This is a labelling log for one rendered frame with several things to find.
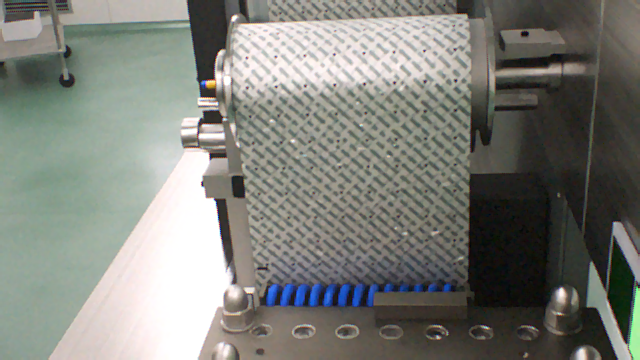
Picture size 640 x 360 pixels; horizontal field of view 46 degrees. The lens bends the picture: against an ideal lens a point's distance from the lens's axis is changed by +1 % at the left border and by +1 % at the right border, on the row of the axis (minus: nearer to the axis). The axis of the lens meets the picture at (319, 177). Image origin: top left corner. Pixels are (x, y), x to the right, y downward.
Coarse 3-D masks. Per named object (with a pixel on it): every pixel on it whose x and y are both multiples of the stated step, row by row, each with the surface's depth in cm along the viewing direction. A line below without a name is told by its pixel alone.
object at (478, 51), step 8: (472, 24) 76; (480, 24) 76; (472, 32) 75; (480, 32) 75; (472, 40) 74; (480, 40) 74; (472, 48) 74; (480, 48) 74; (472, 56) 74; (480, 56) 74; (472, 64) 74; (480, 64) 74; (472, 72) 74; (480, 72) 74; (472, 80) 74; (480, 80) 74; (472, 88) 74; (480, 88) 74; (472, 96) 74; (480, 96) 74; (472, 104) 75; (480, 104) 75; (472, 112) 75; (480, 112) 75; (472, 120) 76; (480, 120) 76; (472, 128) 78; (480, 128) 78
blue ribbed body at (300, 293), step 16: (272, 288) 83; (288, 288) 83; (304, 288) 83; (320, 288) 83; (336, 288) 83; (352, 288) 83; (384, 288) 82; (400, 288) 81; (416, 288) 81; (432, 288) 81; (448, 288) 81; (272, 304) 82; (288, 304) 82; (304, 304) 83; (320, 304) 83; (336, 304) 83; (352, 304) 82; (368, 304) 81
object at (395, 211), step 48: (240, 144) 78; (288, 144) 78; (336, 144) 77; (384, 144) 77; (432, 144) 76; (288, 192) 80; (336, 192) 80; (384, 192) 79; (432, 192) 79; (288, 240) 83; (336, 240) 82; (384, 240) 82; (432, 240) 81
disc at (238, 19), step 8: (240, 16) 80; (232, 24) 77; (240, 24) 80; (232, 32) 77; (232, 40) 76; (232, 48) 76; (232, 56) 76; (232, 64) 76; (232, 80) 76; (232, 88) 76; (232, 96) 76; (232, 104) 76; (232, 112) 76; (232, 120) 76; (232, 128) 77
